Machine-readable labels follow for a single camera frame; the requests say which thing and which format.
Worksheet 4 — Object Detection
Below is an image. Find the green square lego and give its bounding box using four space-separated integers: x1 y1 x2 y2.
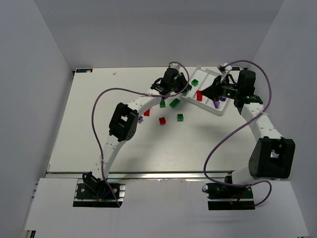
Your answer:
191 79 199 86
177 114 184 121

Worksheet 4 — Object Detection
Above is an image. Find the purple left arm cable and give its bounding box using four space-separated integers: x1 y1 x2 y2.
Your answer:
91 61 191 208

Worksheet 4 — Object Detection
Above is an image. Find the green long lego tilted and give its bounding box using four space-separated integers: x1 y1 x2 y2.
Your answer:
169 98 180 108

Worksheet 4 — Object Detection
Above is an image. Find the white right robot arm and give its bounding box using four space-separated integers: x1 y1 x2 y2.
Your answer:
201 70 295 184

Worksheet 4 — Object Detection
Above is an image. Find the red rectangular lego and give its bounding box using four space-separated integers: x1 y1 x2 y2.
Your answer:
196 90 203 102

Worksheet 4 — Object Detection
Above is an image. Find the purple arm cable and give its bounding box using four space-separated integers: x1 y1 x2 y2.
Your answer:
203 59 272 206
91 61 191 208

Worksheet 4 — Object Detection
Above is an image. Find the red round lego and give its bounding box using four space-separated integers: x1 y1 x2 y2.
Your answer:
144 109 151 117

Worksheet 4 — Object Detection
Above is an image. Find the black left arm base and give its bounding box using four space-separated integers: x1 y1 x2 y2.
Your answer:
73 179 125 208

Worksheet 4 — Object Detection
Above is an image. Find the red square lego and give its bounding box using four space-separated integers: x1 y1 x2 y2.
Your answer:
159 117 166 125

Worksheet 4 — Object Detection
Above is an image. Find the purple small lego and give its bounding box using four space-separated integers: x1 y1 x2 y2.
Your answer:
213 101 220 109

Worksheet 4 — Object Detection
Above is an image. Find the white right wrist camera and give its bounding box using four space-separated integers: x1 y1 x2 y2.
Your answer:
217 63 232 80

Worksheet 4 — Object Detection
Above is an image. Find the blue table label left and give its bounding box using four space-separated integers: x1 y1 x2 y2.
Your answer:
75 68 93 73

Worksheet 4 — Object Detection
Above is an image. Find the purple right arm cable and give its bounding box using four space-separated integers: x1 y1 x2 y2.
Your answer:
203 59 272 206

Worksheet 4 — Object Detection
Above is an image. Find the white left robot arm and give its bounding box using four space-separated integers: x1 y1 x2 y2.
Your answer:
83 61 191 197

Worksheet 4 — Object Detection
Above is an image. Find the green lego centre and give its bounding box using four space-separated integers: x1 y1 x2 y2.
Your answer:
159 100 166 108

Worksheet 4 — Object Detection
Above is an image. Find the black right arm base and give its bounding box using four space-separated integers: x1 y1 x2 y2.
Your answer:
202 182 255 211

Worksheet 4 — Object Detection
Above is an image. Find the white divided tray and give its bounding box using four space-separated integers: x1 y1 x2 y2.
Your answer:
180 66 229 116

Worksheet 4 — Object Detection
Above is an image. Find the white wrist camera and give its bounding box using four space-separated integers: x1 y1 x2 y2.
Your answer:
168 62 181 71
217 63 232 80

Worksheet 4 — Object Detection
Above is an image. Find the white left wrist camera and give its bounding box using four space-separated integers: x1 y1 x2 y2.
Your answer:
168 62 181 71

